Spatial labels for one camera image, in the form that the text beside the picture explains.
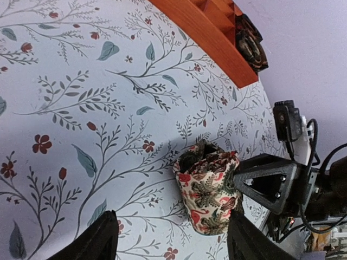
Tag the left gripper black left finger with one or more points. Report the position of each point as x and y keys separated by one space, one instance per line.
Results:
x=98 y=241

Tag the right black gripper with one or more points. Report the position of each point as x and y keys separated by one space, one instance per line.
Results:
x=292 y=189

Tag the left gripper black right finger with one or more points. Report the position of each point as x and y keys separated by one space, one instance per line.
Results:
x=246 y=241

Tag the cream floral paisley tie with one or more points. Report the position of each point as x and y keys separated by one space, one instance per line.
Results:
x=204 y=174

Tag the floral patterned table mat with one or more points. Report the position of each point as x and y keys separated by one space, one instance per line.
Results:
x=98 y=99

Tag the orange divided organizer tray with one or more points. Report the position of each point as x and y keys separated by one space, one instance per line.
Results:
x=211 y=24

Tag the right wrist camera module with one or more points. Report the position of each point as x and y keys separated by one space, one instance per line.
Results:
x=294 y=130

